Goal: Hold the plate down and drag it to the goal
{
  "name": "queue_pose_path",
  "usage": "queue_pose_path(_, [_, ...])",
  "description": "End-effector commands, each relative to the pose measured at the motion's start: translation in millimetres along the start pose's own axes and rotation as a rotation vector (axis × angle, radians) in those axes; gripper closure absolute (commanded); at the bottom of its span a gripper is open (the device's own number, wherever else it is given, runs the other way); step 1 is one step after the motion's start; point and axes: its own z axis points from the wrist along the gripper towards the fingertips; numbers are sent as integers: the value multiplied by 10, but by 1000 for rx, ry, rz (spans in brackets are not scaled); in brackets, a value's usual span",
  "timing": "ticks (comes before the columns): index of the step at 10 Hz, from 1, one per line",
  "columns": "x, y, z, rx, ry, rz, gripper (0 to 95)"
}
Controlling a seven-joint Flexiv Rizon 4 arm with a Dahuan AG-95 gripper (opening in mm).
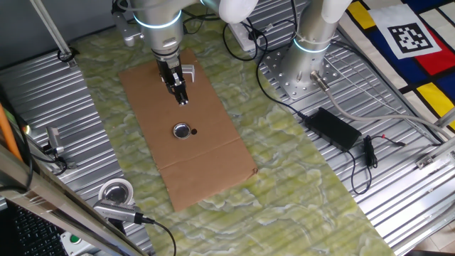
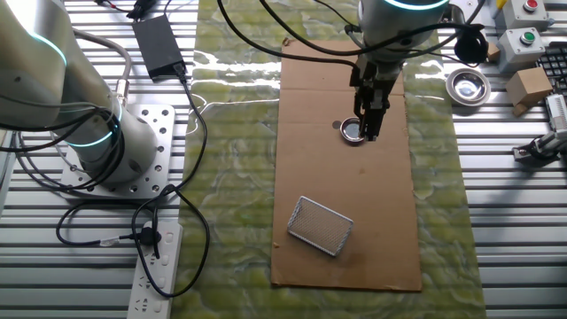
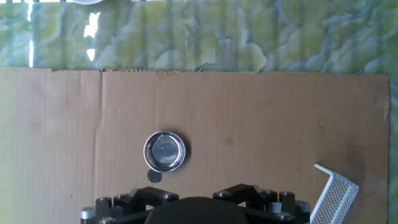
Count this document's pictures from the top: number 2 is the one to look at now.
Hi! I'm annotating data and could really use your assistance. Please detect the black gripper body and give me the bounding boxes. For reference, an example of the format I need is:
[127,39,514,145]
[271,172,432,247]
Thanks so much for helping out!
[349,59,403,105]

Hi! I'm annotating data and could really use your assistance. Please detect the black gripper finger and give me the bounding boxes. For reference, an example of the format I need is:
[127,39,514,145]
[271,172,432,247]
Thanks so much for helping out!
[353,88,369,134]
[365,95,389,142]

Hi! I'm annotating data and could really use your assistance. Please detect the brown cardboard sheet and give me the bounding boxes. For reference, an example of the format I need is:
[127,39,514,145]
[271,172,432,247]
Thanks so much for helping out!
[270,38,423,292]

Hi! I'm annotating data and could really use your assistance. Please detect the large round steel bowl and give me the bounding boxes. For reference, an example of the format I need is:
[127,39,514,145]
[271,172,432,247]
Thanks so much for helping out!
[445,67,492,107]

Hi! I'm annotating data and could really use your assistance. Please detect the black clamp stand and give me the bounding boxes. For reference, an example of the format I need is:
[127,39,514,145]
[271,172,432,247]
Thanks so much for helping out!
[442,2,467,26]

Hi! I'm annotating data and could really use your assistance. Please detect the white mesh tray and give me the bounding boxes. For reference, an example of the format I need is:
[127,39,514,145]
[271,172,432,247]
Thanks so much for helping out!
[286,195,354,257]

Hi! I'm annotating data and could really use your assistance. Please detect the grey box green button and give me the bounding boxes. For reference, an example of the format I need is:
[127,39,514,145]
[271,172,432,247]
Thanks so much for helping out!
[495,27,547,74]

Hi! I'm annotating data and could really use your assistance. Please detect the green marble pattern mat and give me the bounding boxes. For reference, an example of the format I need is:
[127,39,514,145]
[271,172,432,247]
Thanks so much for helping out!
[170,0,487,319]

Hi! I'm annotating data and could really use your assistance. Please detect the large brown cardboard cube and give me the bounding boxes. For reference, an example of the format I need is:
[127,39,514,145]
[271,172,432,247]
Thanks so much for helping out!
[505,66,554,117]

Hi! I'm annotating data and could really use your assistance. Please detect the grey box red button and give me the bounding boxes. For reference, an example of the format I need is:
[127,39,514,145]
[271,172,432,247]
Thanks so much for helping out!
[494,0,550,32]

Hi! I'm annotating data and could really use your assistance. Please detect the grey metal clamp tool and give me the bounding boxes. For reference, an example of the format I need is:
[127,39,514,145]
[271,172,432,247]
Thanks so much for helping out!
[512,130,567,167]

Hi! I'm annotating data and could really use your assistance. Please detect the black keyboard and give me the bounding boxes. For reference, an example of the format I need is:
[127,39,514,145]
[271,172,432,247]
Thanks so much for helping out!
[534,42,567,97]

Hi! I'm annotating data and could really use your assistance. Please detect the white ribbed device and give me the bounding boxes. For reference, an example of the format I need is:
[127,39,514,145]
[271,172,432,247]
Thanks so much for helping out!
[544,93,567,133]

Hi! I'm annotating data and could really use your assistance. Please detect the black power adapter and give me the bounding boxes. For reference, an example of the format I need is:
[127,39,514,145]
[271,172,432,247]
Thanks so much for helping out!
[131,14,187,82]

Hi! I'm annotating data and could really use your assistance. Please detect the white power strip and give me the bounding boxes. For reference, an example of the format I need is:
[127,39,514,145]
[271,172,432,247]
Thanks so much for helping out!
[126,220,183,319]

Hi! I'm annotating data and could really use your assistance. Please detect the black cable with round plug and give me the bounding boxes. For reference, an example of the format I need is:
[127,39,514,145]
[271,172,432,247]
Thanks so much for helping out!
[259,0,489,64]

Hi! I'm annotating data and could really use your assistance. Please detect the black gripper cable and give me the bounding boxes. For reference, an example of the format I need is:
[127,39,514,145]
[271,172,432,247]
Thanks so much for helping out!
[215,0,361,70]

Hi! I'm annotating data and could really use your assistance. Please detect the black adapter mains cable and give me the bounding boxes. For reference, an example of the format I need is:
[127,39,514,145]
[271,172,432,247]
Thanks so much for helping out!
[130,64,212,299]

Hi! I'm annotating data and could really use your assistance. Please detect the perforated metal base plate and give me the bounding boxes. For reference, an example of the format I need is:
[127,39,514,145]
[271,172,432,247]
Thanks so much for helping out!
[59,104,176,199]

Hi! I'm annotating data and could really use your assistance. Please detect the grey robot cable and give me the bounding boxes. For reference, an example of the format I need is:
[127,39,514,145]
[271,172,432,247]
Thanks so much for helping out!
[73,28,133,107]

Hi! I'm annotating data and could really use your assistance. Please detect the black connector with red wire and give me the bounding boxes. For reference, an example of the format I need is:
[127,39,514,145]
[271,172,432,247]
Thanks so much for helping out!
[92,0,159,21]

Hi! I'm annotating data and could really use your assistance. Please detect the black base cable bundle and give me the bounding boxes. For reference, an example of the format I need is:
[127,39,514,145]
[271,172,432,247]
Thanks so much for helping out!
[0,105,128,194]

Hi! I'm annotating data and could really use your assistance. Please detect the black plug with cable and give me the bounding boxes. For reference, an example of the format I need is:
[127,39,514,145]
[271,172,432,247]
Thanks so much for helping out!
[56,198,163,261]

